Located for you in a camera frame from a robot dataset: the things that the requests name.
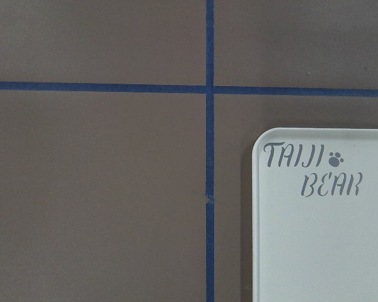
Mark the brown paper table cover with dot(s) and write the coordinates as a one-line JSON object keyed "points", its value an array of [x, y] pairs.
{"points": [[126, 130]]}

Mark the white bear print tray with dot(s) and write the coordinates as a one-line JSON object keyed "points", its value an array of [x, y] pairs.
{"points": [[315, 215]]}

